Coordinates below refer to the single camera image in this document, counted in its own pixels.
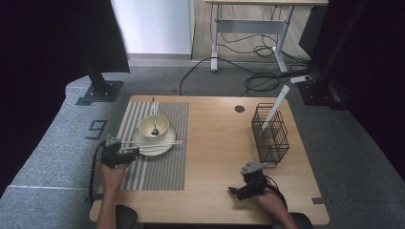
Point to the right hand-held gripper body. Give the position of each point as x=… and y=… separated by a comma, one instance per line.
x=252, y=168

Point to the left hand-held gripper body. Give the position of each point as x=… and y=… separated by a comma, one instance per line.
x=113, y=141

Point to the cream round plate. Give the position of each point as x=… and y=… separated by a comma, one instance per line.
x=153, y=152

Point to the person's left hand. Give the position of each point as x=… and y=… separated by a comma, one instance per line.
x=111, y=178

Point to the person's right hand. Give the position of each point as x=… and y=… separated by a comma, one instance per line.
x=273, y=205

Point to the grey tape floor numeral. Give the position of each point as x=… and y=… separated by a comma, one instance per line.
x=93, y=137

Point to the metal spoon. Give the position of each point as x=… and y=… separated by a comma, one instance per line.
x=154, y=132

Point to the cream bowl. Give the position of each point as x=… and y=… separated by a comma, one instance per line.
x=162, y=125

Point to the grey striped placemat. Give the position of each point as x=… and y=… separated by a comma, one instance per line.
x=172, y=171

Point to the black metal stand with base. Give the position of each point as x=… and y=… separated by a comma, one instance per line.
x=318, y=93
x=100, y=86

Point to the person's left leg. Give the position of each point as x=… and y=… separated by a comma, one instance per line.
x=127, y=218

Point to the person's leg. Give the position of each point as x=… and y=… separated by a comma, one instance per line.
x=127, y=218
x=304, y=221

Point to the person's right leg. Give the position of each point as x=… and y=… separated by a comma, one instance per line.
x=304, y=221

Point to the long flat white stick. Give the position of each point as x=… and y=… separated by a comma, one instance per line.
x=280, y=98

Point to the white power strip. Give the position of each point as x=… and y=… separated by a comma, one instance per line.
x=301, y=79

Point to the black curtain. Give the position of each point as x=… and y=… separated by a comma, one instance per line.
x=47, y=47
x=382, y=63

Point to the white standing desk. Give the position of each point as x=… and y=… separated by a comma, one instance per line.
x=251, y=26

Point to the black flat panel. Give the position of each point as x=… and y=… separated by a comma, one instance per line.
x=313, y=31

